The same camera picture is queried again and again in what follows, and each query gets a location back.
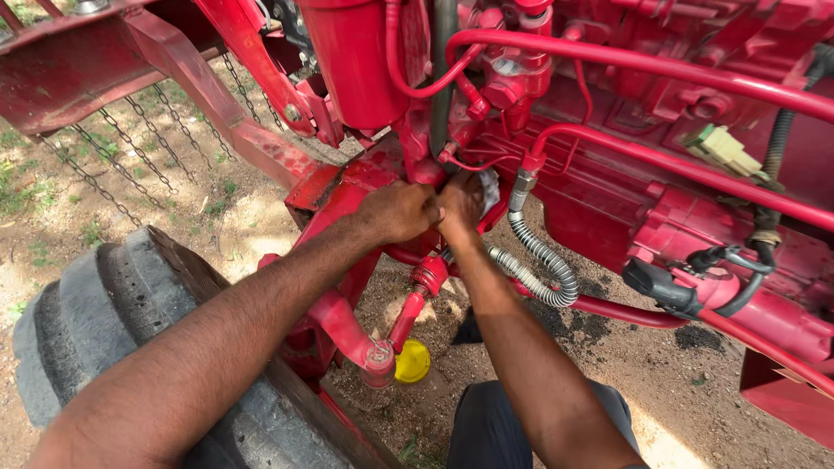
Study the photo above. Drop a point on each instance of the person's right hand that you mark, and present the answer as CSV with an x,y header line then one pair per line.
x,y
459,205

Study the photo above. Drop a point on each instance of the person's left hand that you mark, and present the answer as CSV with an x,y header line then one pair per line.
x,y
397,212

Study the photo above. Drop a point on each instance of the person's right fingers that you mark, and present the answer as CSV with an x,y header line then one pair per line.
x,y
464,185

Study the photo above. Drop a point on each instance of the person's left fingers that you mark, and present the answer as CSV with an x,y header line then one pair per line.
x,y
435,207

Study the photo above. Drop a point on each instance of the white cloth rag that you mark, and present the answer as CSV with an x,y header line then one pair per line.
x,y
490,190

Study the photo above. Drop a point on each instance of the yellow round cap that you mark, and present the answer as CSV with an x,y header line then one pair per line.
x,y
412,361

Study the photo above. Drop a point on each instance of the red cylindrical fuel filter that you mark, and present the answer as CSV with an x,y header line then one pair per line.
x,y
352,58

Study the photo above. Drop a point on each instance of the red tractor engine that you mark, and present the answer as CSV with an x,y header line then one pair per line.
x,y
651,163

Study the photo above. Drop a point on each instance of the black electrical plug connector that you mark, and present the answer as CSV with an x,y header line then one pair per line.
x,y
661,286

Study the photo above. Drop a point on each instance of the person's dark trousers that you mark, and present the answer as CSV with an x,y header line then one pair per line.
x,y
521,423

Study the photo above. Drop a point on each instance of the beige electrical connector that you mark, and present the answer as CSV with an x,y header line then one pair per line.
x,y
720,150

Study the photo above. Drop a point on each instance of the black tractor tyre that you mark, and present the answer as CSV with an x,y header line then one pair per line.
x,y
130,339

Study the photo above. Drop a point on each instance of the red front weight bracket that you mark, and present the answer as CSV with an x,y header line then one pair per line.
x,y
130,71

